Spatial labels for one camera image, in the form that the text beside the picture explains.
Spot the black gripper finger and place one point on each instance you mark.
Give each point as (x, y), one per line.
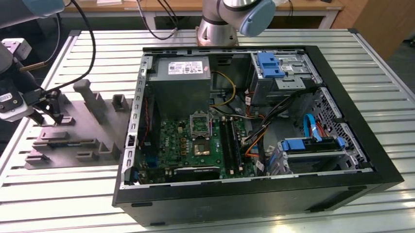
(36, 115)
(55, 106)

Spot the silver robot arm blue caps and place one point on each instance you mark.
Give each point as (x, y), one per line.
(212, 14)

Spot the CPU socket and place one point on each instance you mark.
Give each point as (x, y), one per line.
(202, 149)

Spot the grey plastic parts rack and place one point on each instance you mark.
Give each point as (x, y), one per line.
(87, 126)

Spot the dark RAM stick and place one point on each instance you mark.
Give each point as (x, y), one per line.
(66, 144)

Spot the grey power supply unit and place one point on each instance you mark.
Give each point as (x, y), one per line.
(182, 94)

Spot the green motherboard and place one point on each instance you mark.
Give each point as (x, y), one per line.
(175, 145)

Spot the small white box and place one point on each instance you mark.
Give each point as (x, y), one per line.
(108, 2)

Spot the black graphics card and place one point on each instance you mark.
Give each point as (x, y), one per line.
(194, 173)

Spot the black RAM slot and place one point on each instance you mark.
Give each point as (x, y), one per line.
(227, 145)
(236, 145)

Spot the black open PC case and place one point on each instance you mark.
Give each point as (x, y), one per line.
(227, 199)

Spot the blue plastic drive latch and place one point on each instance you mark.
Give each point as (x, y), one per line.
(267, 65)

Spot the grey metal drive cage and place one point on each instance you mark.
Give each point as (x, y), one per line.
(288, 83)

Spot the hard disk in blue carrier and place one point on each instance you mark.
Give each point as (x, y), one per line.
(292, 145)

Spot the grey metal disk bay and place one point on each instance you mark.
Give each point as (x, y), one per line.
(318, 153)

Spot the wooden cabinet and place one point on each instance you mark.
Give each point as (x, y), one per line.
(382, 24)

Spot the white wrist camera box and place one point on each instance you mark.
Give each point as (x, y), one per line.
(11, 106)
(19, 47)

